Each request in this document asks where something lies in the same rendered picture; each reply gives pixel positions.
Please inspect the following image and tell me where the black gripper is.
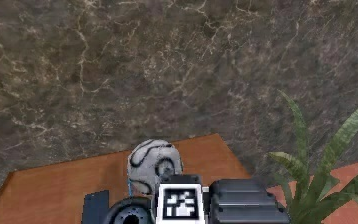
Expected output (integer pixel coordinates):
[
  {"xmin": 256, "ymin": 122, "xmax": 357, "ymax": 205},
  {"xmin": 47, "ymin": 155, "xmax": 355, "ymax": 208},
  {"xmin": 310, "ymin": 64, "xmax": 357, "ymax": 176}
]
[{"xmin": 102, "ymin": 196, "xmax": 157, "ymax": 224}]

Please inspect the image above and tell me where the dark blue cellphone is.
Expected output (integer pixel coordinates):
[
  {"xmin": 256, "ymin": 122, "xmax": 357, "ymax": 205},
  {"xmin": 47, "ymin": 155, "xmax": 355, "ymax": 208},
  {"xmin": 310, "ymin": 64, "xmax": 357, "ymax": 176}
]
[{"xmin": 81, "ymin": 189, "xmax": 110, "ymax": 224}]

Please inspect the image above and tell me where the white and black ball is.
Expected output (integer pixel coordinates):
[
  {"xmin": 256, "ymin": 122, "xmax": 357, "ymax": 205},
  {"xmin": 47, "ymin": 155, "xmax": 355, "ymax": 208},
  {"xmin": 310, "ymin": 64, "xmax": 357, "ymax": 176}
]
[{"xmin": 126, "ymin": 138, "xmax": 184, "ymax": 196}]

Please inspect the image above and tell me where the brown wooden table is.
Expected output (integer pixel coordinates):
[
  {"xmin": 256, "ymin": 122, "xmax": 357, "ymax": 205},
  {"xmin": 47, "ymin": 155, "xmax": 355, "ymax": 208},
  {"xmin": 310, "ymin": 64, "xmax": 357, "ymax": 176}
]
[{"xmin": 0, "ymin": 133, "xmax": 253, "ymax": 224}]

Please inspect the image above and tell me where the green house plant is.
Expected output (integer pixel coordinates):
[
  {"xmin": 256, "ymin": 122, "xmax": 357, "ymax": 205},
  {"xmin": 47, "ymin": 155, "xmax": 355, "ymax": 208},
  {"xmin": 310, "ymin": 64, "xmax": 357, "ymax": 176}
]
[{"xmin": 266, "ymin": 89, "xmax": 358, "ymax": 224}]

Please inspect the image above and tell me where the red-orange table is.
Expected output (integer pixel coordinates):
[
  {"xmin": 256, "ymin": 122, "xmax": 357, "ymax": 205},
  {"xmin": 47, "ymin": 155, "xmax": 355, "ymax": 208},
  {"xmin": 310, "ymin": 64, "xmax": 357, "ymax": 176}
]
[{"xmin": 266, "ymin": 159, "xmax": 358, "ymax": 224}]

